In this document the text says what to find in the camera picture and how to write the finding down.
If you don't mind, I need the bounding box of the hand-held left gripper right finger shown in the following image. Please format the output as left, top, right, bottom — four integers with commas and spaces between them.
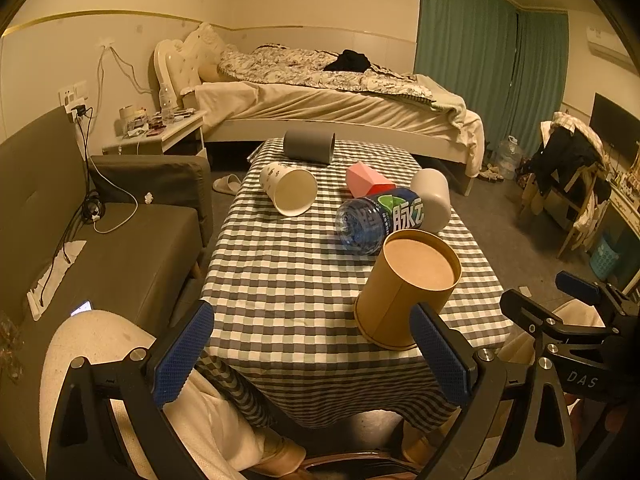
409, 302, 581, 480

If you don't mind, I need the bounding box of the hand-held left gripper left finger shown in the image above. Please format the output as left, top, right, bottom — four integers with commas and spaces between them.
45, 299, 217, 480

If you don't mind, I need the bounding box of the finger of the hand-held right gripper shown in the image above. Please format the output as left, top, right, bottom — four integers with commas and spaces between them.
500, 287, 615, 357
555, 270, 640, 321

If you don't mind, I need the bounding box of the brown paper cup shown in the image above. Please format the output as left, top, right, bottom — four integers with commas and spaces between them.
354, 229, 462, 351

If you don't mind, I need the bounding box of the light grey cup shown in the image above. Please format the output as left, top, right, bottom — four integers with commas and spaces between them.
410, 168, 452, 234

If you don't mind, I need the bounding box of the white paper cup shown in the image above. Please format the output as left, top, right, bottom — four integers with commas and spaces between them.
259, 161, 319, 218

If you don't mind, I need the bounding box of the dark grey cup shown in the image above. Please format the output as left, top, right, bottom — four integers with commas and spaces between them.
283, 130, 337, 166

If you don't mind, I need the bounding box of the blue laundry basket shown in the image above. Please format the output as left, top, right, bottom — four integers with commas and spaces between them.
589, 232, 621, 281

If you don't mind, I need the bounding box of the wooden chair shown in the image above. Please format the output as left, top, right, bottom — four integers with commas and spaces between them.
520, 160, 613, 260

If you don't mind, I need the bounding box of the person's left leg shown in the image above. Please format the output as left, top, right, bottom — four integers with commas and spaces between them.
39, 310, 307, 480

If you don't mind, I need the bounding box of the grey sofa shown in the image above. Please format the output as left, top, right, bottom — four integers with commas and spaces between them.
0, 107, 213, 461

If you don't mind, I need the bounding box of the pile of clothes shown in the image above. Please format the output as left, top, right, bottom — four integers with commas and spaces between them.
517, 110, 613, 231

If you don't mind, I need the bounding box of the clear water jug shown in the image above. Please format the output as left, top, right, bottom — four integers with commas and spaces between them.
495, 135, 523, 181

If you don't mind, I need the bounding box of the checkered tablecloth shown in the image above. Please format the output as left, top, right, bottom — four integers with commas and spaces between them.
200, 137, 516, 433

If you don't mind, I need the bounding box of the blue plastic water bottle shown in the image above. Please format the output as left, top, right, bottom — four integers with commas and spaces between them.
335, 186, 426, 256

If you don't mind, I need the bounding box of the black television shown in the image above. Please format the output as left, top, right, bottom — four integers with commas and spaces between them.
590, 92, 640, 161

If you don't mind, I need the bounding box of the pair of slippers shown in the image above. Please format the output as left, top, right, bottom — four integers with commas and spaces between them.
212, 174, 246, 195

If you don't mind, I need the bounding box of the pink box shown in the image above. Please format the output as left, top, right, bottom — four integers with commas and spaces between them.
346, 161, 396, 199

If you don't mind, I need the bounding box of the white nightstand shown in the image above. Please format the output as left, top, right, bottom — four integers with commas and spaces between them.
102, 109, 208, 158

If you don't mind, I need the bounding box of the white air conditioner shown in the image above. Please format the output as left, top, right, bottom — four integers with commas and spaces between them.
585, 25, 633, 66

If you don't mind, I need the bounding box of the clear plastic bottle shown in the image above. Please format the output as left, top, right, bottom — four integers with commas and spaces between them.
158, 82, 176, 123

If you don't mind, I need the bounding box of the green curtain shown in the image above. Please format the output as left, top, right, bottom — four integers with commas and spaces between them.
414, 0, 571, 146

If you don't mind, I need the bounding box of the white bed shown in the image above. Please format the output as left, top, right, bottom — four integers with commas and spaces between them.
152, 22, 486, 196

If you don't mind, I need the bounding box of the black garment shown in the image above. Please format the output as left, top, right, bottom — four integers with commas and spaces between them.
324, 50, 373, 73

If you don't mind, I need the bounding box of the white pillow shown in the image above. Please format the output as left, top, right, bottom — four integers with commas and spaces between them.
182, 22, 228, 81

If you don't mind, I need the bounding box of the floral quilt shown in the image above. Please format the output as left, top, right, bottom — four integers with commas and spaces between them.
217, 42, 436, 106

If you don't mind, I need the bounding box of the white charging cable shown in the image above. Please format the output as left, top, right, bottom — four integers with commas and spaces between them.
75, 107, 139, 235

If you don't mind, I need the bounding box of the white wall power strip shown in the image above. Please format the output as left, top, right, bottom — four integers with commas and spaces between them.
59, 82, 92, 111

